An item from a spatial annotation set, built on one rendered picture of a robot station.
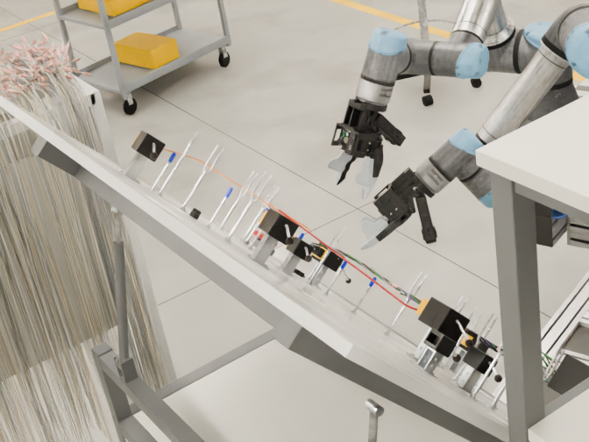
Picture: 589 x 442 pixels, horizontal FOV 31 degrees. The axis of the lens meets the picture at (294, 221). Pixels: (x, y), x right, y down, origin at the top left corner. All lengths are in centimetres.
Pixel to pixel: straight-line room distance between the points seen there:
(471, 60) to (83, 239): 112
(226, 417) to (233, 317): 177
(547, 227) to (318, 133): 291
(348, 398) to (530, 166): 143
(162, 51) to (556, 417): 520
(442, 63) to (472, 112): 336
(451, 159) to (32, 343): 120
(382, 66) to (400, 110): 351
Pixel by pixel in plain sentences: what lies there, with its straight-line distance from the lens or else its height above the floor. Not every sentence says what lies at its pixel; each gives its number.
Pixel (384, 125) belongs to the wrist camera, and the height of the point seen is 142.
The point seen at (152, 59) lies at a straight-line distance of 637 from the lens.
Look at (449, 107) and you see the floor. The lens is 572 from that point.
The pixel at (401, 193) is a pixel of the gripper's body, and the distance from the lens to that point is 243.
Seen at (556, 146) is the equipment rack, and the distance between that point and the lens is 121.
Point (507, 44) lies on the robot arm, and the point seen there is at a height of 136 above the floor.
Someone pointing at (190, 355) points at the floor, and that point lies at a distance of 413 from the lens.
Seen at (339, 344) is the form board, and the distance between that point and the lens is 126.
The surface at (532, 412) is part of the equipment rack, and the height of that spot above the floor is 148.
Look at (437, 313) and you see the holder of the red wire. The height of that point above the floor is 132.
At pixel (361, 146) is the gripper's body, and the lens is 226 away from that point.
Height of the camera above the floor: 240
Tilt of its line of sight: 30 degrees down
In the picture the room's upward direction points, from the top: 10 degrees counter-clockwise
